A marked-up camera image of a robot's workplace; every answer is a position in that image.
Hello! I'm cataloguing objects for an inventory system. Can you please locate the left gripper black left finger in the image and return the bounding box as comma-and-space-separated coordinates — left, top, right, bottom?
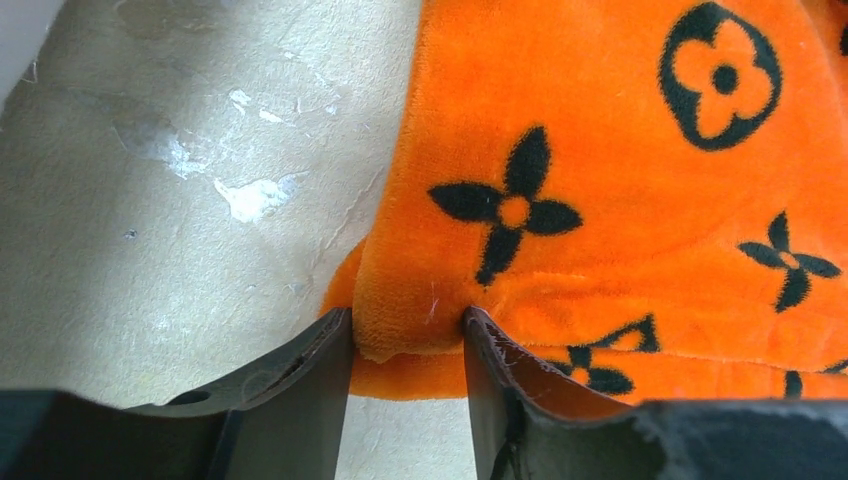
1, 309, 354, 479

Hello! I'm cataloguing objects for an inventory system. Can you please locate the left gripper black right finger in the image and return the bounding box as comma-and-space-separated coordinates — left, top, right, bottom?
462, 307, 847, 479

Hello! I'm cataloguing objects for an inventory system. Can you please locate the orange patterned pillowcase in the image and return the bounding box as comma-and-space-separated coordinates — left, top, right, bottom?
323, 1, 847, 404

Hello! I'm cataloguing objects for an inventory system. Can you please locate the white pillow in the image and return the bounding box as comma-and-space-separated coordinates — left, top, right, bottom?
0, 0, 64, 110

